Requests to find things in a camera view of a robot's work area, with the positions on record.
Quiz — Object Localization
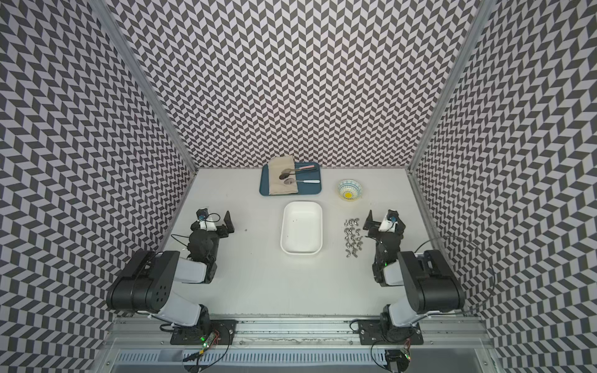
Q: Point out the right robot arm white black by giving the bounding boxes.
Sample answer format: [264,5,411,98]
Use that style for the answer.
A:
[363,210,466,343]

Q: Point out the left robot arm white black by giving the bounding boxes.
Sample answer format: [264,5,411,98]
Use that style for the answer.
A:
[106,208,235,334]

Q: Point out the white storage box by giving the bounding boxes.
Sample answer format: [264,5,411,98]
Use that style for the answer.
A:
[280,201,323,256]

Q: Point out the patterned small bowl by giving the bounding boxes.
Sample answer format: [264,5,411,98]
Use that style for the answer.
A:
[337,179,363,201]

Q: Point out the blue tray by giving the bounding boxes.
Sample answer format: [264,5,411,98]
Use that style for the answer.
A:
[259,162,322,197]

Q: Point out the beige folded cloth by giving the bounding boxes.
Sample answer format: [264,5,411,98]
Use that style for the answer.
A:
[267,155,299,196]

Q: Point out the metal spoon dark bowl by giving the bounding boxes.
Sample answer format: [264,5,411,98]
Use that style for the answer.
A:
[279,169,300,180]

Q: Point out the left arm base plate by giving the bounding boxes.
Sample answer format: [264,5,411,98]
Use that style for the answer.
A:
[169,319,238,346]

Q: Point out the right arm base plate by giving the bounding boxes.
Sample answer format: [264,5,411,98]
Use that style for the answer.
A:
[352,320,424,346]

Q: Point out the metal spoon white handle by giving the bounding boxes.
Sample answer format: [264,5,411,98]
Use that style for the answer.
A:
[284,178,321,185]

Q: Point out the aluminium front rail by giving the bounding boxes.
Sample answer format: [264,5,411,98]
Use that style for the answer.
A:
[102,315,493,351]

